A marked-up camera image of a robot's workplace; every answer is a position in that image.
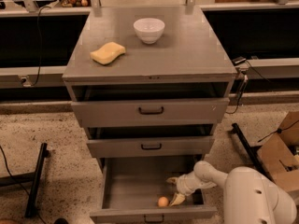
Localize brown cardboard box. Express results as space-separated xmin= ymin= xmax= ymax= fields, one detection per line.
xmin=258 ymin=112 xmax=299 ymax=204

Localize grey bottom drawer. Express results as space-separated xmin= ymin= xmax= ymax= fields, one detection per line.
xmin=90 ymin=155 xmax=216 ymax=224

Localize black cable right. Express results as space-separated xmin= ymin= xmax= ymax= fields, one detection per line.
xmin=225 ymin=56 xmax=275 ymax=116

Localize white ceramic bowl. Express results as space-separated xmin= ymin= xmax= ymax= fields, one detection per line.
xmin=134 ymin=18 xmax=165 ymax=44

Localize black metal stand left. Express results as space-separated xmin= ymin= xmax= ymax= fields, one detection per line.
xmin=0 ymin=143 xmax=50 ymax=218

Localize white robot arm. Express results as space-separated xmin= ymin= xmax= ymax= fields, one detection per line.
xmin=167 ymin=161 xmax=297 ymax=224

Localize black metal leg right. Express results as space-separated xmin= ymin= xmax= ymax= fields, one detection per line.
xmin=232 ymin=123 xmax=271 ymax=179

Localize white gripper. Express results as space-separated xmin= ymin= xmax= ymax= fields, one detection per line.
xmin=166 ymin=172 xmax=202 ymax=206

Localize black power cable left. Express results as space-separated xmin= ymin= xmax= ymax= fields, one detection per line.
xmin=20 ymin=5 xmax=52 ymax=88

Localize grey drawer cabinet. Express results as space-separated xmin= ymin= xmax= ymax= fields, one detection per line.
xmin=62 ymin=5 xmax=238 ymax=173

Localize grey drawer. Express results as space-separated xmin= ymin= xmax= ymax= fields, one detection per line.
xmin=87 ymin=136 xmax=214 ymax=158
xmin=72 ymin=98 xmax=229 ymax=128
xmin=90 ymin=155 xmax=216 ymax=224

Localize yellow sponge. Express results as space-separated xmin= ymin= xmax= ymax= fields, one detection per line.
xmin=90 ymin=42 xmax=126 ymax=65

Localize grey middle drawer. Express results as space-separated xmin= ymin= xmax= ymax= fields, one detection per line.
xmin=87 ymin=136 xmax=214 ymax=158

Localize black floor cable left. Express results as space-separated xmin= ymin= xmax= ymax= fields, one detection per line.
xmin=0 ymin=145 xmax=48 ymax=224

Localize small orange fruit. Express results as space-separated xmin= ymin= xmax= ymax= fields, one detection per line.
xmin=157 ymin=197 xmax=169 ymax=207

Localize grey top drawer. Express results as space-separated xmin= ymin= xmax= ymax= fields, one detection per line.
xmin=72 ymin=98 xmax=229 ymax=128

